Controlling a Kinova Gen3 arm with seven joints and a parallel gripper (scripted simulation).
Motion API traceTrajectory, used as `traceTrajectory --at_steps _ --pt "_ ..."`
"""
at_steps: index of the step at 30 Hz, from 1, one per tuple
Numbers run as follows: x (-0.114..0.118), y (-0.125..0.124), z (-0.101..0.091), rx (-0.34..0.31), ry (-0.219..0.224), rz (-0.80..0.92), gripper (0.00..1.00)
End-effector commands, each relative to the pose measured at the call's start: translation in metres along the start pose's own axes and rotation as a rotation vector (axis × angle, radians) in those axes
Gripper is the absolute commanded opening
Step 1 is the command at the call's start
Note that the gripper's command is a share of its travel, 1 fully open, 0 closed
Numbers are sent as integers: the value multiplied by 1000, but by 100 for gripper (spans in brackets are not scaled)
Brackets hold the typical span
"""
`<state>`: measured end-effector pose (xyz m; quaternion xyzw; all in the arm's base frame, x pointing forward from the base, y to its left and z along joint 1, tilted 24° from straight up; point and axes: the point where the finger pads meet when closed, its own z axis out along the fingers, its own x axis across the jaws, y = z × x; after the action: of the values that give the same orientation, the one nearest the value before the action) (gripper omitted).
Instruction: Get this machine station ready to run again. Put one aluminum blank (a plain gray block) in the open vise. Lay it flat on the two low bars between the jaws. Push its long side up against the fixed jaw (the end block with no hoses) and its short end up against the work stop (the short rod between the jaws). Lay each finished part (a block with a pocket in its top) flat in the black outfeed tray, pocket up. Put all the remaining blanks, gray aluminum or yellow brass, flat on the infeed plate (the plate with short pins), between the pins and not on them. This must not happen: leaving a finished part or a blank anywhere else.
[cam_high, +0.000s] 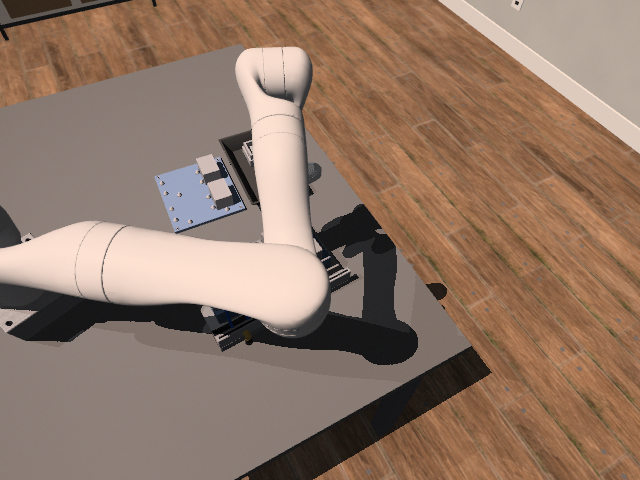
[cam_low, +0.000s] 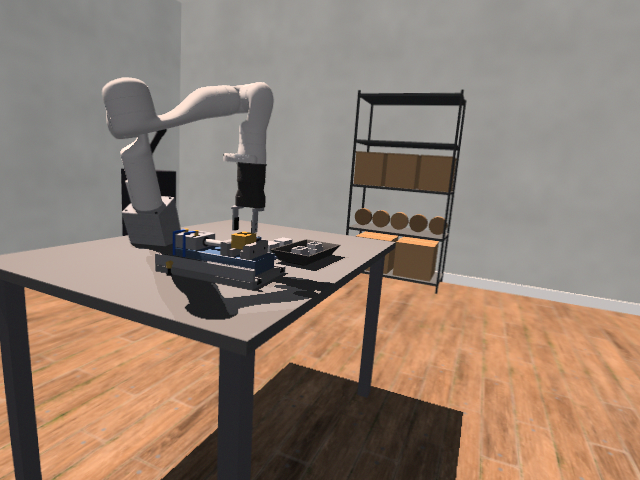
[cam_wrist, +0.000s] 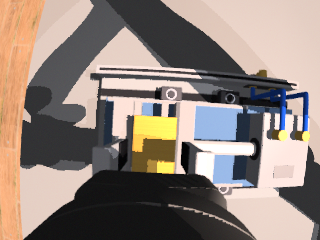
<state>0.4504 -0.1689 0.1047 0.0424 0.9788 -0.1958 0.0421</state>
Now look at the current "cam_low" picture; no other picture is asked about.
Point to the yellow block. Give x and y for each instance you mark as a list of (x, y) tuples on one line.
[(238, 240)]

